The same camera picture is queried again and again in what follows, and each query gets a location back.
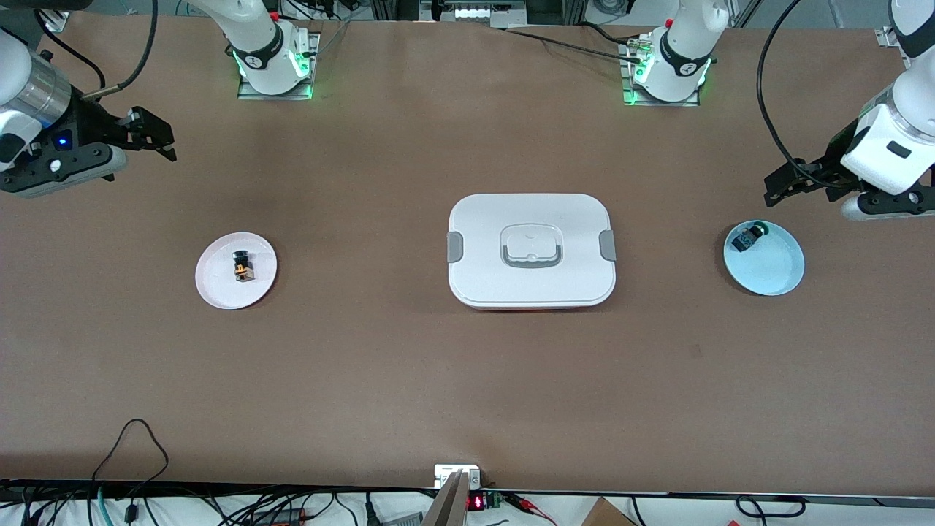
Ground light blue round plate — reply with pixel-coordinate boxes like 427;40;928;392
723;219;806;297

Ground white round plate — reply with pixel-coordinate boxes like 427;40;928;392
195;232;278;310

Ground brown cardboard piece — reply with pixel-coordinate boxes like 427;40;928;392
581;497;638;526

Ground red alligator clip leads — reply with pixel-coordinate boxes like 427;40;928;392
508;493;557;524

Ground small white box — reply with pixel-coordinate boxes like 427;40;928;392
434;464;481;489

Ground grey wooden bar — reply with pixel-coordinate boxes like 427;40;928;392
422;470;470;526

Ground black cable with metal plug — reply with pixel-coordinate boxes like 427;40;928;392
79;0;159;101

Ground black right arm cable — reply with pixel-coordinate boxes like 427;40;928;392
38;29;107;93

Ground green ring black switch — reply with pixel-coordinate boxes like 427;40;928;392
733;224;772;254

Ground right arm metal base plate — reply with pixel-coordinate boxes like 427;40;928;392
236;29;322;101

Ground black cable across table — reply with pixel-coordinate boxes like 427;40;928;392
503;22;647;66

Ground thin black cable loop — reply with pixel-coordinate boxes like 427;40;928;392
91;418;170;487

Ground white lunch box grey handle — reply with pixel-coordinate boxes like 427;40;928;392
447;193;617;311

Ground black coiled cable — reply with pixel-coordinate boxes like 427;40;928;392
736;495;807;521

